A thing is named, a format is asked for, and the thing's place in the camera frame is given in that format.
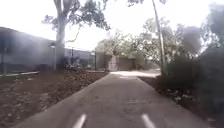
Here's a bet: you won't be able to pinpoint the small pale building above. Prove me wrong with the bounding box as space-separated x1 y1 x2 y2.
103 53 137 72

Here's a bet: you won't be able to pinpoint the row of trees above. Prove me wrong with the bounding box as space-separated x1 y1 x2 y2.
95 17 178 70

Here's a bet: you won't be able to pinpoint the dark metal fence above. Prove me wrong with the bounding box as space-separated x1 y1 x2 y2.
63 47 107 71

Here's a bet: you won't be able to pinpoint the grey concrete path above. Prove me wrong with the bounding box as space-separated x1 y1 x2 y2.
11 69 214 128

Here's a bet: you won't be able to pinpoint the thin leaning tree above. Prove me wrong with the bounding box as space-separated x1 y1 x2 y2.
127 0 169 77

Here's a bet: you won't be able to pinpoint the large pale-trunk tree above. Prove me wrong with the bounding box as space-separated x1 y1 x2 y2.
41 0 112 71

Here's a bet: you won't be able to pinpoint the robot's own part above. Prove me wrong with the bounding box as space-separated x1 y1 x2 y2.
72 113 88 128
140 113 157 128

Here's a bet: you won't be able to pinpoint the brown mulch ground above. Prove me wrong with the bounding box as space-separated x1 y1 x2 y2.
0 69 110 128
137 75 224 128

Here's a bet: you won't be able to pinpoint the dark bushes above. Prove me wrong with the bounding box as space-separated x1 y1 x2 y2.
162 1 224 118

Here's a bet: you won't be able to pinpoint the dark low building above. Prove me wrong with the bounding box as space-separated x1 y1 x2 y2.
0 26 58 75

